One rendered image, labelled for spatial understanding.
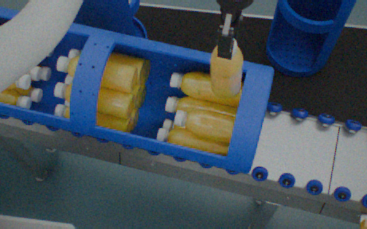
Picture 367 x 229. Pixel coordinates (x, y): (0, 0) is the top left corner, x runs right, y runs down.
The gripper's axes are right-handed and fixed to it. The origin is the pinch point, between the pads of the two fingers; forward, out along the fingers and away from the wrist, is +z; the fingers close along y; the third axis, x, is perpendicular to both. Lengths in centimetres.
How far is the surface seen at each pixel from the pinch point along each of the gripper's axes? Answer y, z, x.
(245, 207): 1, 147, -18
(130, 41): 7.8, 26.4, 25.2
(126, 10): 49, 85, 45
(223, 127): -6.9, 32.1, -2.5
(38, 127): -12, 55, 50
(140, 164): -14, 60, 19
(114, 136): -14.8, 35.6, 23.8
